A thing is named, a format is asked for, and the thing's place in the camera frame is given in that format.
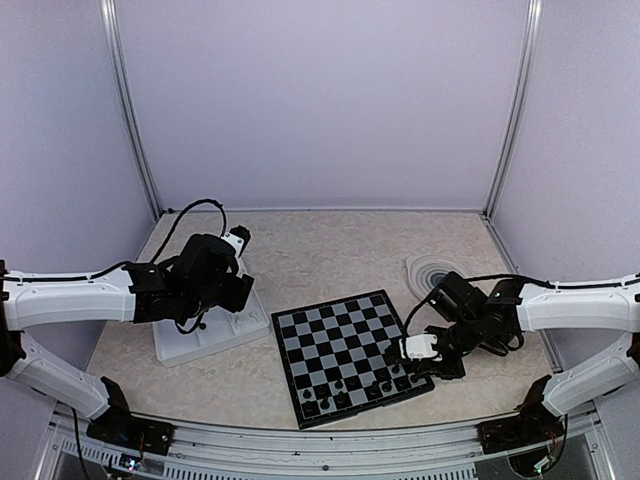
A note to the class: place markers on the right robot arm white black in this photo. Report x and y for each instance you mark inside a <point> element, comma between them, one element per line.
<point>497,322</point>

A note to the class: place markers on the grey spiral collapsible bowl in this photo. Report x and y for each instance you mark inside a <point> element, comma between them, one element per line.
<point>425,272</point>

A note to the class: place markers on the right aluminium corner post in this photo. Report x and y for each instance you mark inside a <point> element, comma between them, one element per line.
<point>525,67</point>

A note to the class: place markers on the pile of white chess pieces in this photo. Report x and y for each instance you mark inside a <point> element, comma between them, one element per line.
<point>249,320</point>

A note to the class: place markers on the black white chessboard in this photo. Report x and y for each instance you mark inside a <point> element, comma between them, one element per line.
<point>339,340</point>

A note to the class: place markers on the aluminium corner post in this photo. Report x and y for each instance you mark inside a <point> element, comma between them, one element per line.
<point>525,67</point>
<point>108,9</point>

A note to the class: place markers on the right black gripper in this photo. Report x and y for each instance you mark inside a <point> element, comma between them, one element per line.
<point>456,371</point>

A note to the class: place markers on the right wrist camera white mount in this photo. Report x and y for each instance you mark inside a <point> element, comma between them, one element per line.
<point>414,348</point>

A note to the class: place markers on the aluminium front frame rail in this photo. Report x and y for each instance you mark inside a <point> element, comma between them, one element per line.
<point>207,451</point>

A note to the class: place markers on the left aluminium corner post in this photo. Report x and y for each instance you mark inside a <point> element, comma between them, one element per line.
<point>108,9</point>

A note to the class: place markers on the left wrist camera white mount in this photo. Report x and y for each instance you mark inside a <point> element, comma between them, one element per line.
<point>238,237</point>

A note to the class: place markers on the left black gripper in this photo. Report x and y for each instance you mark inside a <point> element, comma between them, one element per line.
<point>237,299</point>

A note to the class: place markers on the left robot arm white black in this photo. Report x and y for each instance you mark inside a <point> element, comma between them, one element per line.
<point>182,289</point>

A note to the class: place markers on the white plastic tray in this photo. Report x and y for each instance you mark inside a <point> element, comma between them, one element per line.
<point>173,348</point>

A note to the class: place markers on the black king piece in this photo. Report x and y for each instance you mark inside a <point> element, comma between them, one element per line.
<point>373,390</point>

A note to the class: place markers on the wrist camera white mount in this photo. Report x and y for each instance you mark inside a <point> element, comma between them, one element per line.
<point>238,237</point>
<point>414,348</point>

